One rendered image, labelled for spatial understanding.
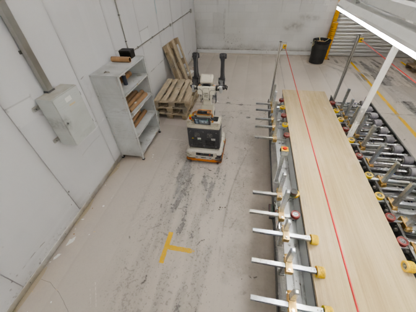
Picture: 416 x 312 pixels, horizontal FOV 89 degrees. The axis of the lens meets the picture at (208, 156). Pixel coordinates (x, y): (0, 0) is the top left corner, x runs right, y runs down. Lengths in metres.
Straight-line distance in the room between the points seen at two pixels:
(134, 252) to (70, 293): 0.73
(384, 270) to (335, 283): 0.41
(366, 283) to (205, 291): 1.51
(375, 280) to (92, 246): 2.96
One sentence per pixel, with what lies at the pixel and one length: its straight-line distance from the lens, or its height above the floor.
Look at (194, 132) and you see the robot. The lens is 3.48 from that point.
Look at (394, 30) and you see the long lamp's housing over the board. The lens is 1.58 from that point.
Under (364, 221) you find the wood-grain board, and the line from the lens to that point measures 2.41.
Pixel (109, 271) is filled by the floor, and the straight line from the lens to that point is 3.06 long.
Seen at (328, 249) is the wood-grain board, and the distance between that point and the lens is 2.11.
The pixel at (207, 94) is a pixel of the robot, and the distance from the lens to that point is 3.46.
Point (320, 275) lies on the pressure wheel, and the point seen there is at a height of 0.97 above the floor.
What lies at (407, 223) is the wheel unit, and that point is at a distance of 2.64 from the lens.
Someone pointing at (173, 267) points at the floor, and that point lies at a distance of 2.85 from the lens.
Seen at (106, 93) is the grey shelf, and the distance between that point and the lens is 3.54.
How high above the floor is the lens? 2.64
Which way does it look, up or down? 42 degrees down
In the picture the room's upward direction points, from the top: 2 degrees counter-clockwise
